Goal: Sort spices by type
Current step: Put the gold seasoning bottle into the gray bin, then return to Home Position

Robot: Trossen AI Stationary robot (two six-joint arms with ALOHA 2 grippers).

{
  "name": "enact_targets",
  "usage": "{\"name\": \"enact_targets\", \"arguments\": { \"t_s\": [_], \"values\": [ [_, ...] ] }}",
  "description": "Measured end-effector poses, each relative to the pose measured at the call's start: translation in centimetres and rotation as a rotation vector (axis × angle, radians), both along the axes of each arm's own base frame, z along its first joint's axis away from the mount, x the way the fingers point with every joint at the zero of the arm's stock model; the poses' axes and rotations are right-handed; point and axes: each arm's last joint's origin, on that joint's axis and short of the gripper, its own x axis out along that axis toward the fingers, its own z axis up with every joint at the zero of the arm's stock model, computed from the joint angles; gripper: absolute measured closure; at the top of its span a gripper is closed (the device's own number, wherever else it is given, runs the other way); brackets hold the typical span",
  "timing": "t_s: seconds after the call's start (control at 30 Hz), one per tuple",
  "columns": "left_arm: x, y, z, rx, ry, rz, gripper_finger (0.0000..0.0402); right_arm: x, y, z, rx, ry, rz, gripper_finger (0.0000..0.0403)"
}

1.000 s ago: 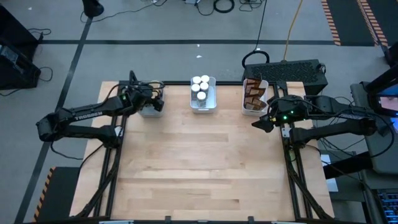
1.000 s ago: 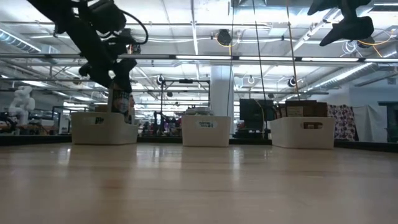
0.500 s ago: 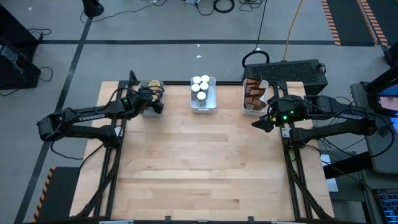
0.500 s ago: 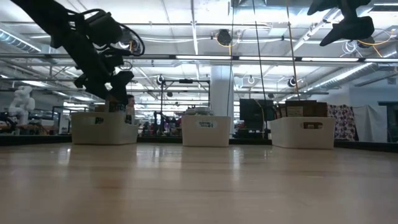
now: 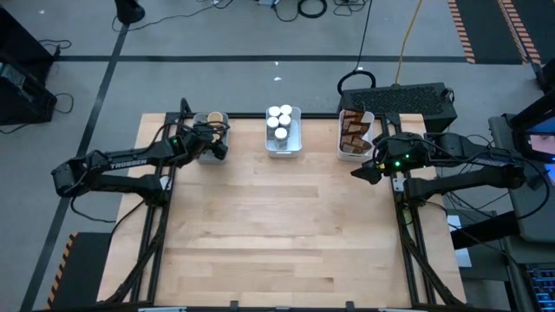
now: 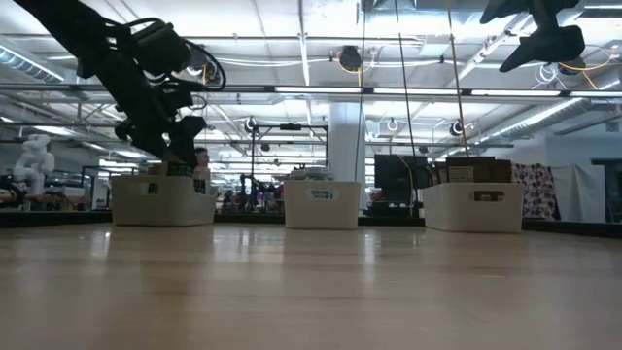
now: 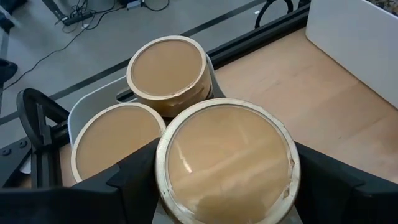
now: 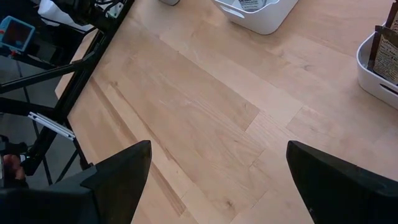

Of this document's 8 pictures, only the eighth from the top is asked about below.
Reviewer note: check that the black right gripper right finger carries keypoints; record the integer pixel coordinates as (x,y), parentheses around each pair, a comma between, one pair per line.
(342,186)

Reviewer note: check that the white crumpled bag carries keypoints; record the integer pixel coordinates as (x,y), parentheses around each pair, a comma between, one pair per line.
(53,12)

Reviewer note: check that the black handheld controller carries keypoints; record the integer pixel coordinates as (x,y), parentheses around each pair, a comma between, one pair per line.
(12,146)

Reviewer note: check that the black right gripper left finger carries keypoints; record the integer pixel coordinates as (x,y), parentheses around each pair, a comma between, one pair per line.
(109,186)

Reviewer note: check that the person's hand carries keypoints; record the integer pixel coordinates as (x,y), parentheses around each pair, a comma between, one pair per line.
(14,168)

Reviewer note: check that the black aluminium table frame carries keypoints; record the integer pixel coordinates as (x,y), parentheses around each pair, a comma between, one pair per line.
(77,77)

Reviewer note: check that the blue framed screen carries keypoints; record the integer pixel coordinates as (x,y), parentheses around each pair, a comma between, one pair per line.
(17,33)

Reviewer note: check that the silver aluminium bracket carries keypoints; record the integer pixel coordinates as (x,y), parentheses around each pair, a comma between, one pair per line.
(51,125)

